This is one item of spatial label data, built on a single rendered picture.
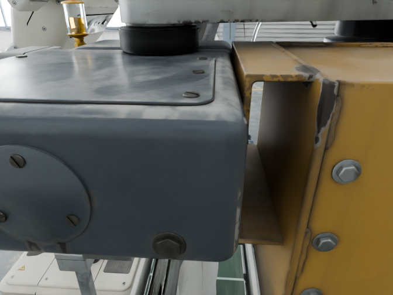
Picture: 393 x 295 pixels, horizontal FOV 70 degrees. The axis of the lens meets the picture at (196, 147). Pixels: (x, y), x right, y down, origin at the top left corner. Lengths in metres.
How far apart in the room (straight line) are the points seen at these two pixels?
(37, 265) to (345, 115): 1.58
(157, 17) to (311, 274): 0.28
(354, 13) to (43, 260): 1.59
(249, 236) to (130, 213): 0.15
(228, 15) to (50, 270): 1.46
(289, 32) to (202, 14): 7.76
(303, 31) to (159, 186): 8.05
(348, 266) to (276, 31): 7.79
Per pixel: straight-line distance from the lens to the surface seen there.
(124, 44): 0.33
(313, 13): 0.39
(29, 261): 1.71
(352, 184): 0.25
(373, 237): 0.29
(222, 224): 0.17
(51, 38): 0.99
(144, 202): 0.16
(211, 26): 1.00
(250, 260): 1.31
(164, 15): 0.31
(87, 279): 0.89
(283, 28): 8.04
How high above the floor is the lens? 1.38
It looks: 26 degrees down
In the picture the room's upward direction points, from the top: straight up
